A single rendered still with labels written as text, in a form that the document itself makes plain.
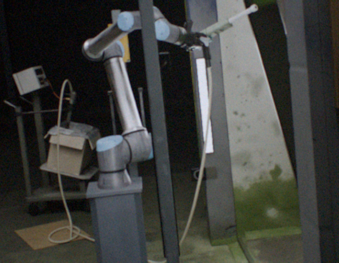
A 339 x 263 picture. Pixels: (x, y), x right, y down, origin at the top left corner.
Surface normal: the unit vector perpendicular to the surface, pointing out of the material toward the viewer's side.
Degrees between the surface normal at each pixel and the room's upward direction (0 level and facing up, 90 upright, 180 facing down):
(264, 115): 90
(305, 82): 90
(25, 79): 90
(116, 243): 90
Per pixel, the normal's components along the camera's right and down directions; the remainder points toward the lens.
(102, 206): 0.06, 0.14
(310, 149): -0.99, 0.11
